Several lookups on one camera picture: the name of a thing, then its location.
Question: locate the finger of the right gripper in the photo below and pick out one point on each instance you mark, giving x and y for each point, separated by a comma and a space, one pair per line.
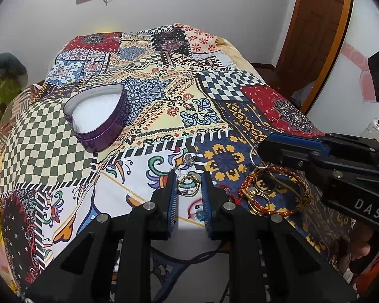
283, 155
297, 143

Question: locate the silver charm earring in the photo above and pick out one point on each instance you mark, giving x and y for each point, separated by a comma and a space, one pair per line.
189, 159

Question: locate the wooden wardrobe door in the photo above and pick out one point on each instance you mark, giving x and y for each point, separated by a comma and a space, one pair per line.
313, 41

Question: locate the colourful patchwork bedspread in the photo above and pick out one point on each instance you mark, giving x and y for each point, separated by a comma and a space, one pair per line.
63, 210

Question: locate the purple heart-shaped tin box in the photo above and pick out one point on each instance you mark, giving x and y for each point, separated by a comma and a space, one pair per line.
97, 115

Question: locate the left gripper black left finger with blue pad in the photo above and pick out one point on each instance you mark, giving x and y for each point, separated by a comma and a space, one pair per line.
153, 220

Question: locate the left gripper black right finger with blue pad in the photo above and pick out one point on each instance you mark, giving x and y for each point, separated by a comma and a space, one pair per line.
233, 225

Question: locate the thin silver hoop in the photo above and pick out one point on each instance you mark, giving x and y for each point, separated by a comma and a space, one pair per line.
256, 159

